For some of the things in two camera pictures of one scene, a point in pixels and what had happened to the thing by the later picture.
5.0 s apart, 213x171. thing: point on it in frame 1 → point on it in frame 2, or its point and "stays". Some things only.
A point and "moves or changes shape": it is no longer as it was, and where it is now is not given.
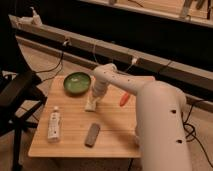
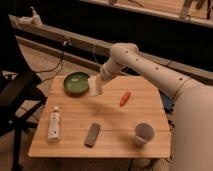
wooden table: (67, 130) stays
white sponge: (90, 106) moves or changes shape
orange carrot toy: (124, 99) stays
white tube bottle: (54, 126) stays
